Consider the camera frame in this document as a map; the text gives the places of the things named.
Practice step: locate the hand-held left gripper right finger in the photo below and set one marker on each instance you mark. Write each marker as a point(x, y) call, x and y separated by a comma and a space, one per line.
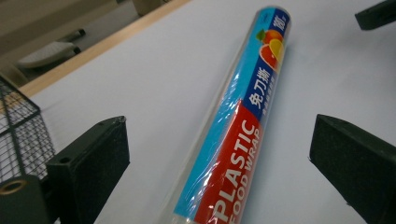
point(358, 165)

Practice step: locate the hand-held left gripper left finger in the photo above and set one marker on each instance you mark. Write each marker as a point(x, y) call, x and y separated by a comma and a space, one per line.
point(93, 161)

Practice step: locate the blue red plastic wrap roll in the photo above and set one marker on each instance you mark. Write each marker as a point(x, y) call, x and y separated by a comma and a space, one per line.
point(232, 130)

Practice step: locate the grey chair base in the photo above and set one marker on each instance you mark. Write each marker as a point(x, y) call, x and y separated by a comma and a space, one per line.
point(49, 53)

